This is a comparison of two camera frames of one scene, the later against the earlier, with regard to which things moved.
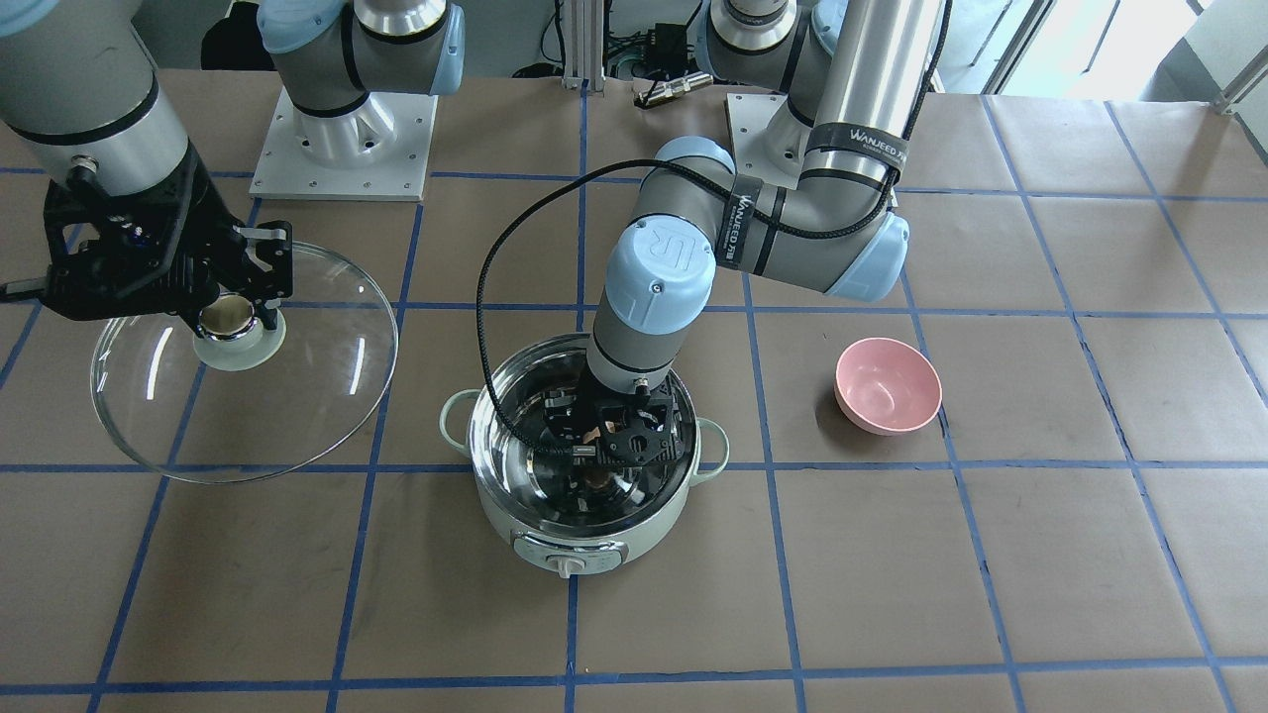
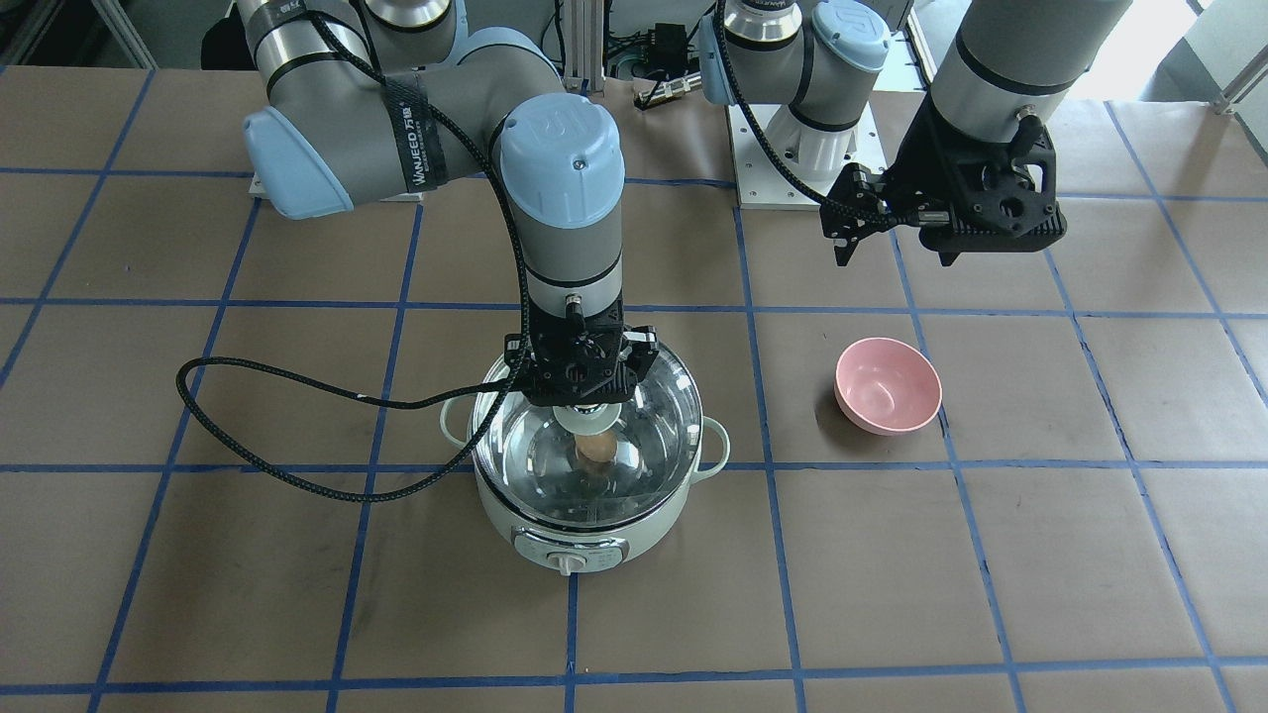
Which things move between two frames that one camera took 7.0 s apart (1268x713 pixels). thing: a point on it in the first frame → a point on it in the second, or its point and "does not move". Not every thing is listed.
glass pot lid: (244, 401) → (648, 457)
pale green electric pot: (567, 511) does not move
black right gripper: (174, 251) → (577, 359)
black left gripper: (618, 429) → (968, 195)
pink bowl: (885, 387) does not move
